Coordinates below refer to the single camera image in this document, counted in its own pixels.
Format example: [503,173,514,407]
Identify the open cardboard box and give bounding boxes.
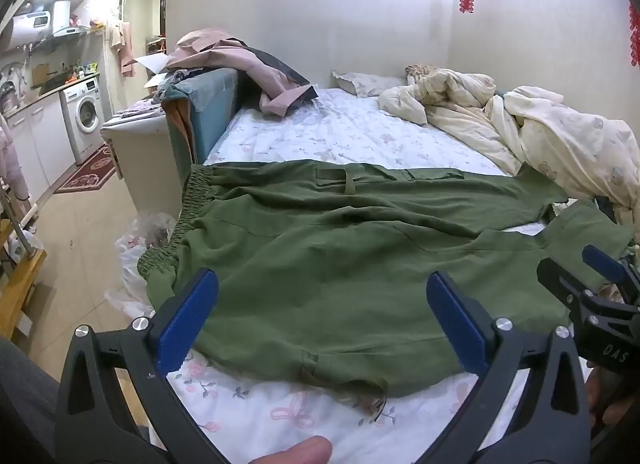
[134,54,171,89]

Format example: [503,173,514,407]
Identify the person's right hand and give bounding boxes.
[586,366,640,432]

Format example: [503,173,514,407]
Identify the white washing machine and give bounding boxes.
[60,76,107,165]

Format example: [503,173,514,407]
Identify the white kitchen base cabinet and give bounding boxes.
[2,91,76,205]

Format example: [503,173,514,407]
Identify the yellow wooden stool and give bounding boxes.
[0,216,48,339]

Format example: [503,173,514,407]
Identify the green pants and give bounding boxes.
[137,159,636,402]

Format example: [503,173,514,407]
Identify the blue headboard cushion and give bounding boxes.
[161,68,246,167]

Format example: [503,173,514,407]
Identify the pink coat pile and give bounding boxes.
[122,28,319,117]

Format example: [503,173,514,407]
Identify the person's grey trouser leg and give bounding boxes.
[0,336,63,464]

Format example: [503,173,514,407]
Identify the bed with floral sheet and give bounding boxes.
[150,86,640,464]

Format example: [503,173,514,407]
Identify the beige side cabinet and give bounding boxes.
[100,111,181,217]

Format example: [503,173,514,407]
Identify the red patterned rug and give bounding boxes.
[53,144,118,195]

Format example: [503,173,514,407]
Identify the cream quilt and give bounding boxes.
[377,65,640,225]

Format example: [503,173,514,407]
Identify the hanging pink towels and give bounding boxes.
[107,18,137,78]

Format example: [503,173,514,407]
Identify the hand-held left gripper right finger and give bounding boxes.
[425,271,593,464]

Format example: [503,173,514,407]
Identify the pale pillow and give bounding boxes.
[332,71,408,97]

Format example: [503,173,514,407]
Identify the white plastic bag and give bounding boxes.
[104,211,178,319]

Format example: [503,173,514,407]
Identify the person's left hand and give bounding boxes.
[250,435,333,464]

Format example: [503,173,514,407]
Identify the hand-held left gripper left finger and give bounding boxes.
[55,268,226,464]

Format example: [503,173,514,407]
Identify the white water heater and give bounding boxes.
[10,0,72,47]

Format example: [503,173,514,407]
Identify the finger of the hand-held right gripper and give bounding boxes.
[536,258,601,315]
[581,244,630,289]

